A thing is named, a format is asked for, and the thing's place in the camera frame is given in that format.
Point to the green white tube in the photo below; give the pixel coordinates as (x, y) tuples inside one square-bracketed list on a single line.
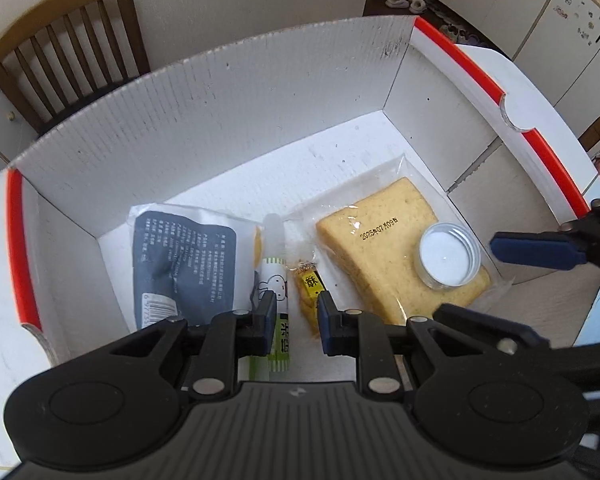
[(272, 270)]

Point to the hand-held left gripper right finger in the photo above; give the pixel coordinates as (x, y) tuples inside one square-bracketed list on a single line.
[(327, 320)]

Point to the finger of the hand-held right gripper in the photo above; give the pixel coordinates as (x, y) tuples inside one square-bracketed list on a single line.
[(490, 322), (535, 250)]

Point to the white cabinet with stickers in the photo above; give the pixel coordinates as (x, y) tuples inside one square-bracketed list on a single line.
[(565, 45)]

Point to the row of shoes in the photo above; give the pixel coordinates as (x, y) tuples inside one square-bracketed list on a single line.
[(460, 35)]

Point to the blue white tissue packet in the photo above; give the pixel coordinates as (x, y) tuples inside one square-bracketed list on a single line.
[(180, 260)]

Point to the red cardboard box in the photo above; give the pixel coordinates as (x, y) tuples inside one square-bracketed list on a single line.
[(180, 135)]

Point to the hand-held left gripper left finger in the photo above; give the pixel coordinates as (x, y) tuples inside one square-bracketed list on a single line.
[(265, 315)]

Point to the grey slipper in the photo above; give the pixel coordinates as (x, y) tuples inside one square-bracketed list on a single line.
[(396, 1), (419, 6)]

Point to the yellow candy packet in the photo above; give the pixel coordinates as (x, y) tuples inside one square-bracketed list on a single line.
[(307, 285)]

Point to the packaged bread slice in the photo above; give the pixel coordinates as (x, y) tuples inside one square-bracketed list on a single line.
[(370, 255)]

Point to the white bottle cap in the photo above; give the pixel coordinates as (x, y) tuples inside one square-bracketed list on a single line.
[(447, 260)]

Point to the dark wooden slatted chair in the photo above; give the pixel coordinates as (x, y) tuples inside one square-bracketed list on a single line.
[(55, 25)]

